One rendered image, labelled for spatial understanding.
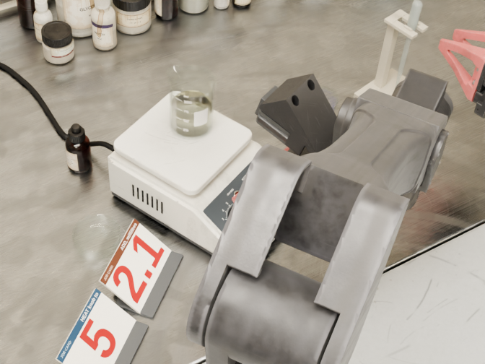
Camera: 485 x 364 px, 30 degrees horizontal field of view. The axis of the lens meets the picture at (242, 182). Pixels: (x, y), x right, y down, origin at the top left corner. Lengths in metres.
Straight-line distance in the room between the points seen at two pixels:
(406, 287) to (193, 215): 0.26
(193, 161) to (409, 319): 0.30
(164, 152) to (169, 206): 0.06
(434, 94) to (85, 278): 0.44
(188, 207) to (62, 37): 0.35
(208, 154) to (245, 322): 0.52
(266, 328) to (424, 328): 0.52
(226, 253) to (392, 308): 0.53
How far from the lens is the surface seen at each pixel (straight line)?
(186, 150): 1.02
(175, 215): 1.02
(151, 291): 1.01
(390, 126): 0.66
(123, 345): 0.97
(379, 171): 0.57
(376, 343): 1.00
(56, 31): 1.25
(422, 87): 0.81
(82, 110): 1.20
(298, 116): 0.78
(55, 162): 1.14
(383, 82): 1.24
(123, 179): 1.05
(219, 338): 0.53
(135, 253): 1.01
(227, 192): 1.02
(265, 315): 0.51
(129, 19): 1.29
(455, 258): 1.09
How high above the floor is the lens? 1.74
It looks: 49 degrees down
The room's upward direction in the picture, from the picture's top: 5 degrees clockwise
